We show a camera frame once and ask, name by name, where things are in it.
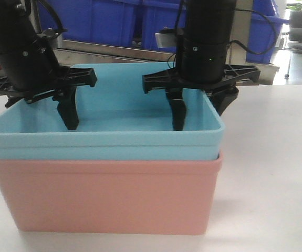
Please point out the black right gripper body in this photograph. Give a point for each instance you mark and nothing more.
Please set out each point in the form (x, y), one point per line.
(205, 78)

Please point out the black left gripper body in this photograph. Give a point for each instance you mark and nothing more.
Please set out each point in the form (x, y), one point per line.
(71, 78)

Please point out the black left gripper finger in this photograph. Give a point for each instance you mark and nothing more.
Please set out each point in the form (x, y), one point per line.
(68, 110)

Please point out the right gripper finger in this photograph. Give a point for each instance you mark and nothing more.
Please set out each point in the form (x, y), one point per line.
(178, 108)
(221, 98)

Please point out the light blue plastic box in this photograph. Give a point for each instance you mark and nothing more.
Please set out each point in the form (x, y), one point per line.
(37, 132)

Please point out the pink plastic box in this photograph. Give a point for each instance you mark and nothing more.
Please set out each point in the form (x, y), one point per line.
(163, 197)

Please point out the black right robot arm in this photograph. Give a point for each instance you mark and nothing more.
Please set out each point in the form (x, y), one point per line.
(208, 39)

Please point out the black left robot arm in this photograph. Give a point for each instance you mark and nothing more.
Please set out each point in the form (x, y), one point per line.
(32, 71)

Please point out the blue bin upper right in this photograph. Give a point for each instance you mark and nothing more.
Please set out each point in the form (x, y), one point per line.
(265, 24)

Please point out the blue bin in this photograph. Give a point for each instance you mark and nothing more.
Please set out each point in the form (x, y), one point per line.
(158, 15)
(99, 22)
(265, 24)

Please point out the blue bin upper left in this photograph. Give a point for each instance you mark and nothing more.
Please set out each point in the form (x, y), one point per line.
(99, 22)

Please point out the blue bin upper middle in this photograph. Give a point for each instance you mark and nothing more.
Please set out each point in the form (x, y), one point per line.
(158, 15)

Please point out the stainless steel shelf frame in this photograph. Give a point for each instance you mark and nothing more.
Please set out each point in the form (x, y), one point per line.
(71, 52)

